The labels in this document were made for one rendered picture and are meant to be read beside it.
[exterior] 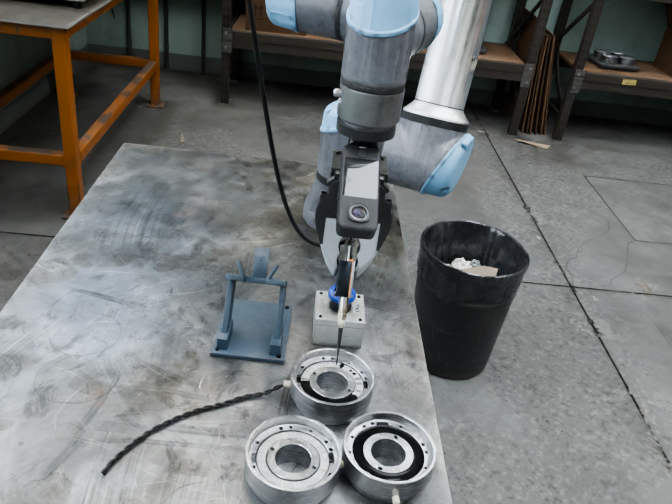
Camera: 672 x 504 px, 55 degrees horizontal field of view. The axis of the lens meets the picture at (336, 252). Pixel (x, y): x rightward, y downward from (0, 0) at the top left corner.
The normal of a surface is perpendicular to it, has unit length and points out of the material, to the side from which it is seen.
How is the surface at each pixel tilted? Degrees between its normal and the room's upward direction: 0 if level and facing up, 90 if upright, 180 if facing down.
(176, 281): 0
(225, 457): 0
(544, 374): 0
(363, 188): 32
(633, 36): 90
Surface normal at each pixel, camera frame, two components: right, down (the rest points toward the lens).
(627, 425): 0.11, -0.85
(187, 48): 0.00, 0.52
